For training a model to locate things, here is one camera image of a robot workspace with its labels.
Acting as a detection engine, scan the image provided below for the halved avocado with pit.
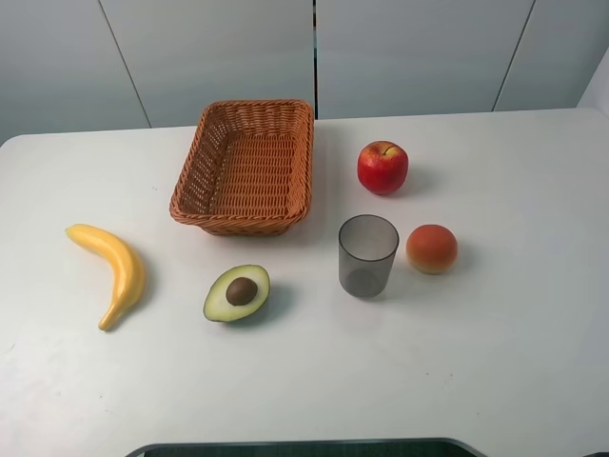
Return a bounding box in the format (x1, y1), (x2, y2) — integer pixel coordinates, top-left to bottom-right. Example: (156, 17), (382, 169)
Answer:
(203, 265), (270, 323)

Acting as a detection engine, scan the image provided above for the red apple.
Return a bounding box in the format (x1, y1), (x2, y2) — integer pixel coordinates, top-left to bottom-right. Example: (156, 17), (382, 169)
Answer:
(357, 141), (409, 195)

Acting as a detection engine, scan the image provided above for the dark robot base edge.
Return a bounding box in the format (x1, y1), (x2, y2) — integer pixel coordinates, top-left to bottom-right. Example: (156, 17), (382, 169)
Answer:
(130, 438), (481, 457)

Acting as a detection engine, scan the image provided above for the orange peach fruit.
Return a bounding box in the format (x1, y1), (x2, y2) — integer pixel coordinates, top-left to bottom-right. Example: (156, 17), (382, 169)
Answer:
(405, 224), (459, 275)

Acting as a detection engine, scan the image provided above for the grey translucent plastic cup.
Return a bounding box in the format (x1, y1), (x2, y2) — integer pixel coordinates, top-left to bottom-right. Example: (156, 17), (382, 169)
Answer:
(338, 214), (400, 299)

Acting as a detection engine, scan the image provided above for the yellow banana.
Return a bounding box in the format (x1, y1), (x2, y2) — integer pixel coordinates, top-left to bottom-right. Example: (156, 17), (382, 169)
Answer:
(66, 224), (147, 331)

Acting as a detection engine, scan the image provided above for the brown wicker basket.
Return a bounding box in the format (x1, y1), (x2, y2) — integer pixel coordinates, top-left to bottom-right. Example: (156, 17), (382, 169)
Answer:
(169, 99), (314, 236)

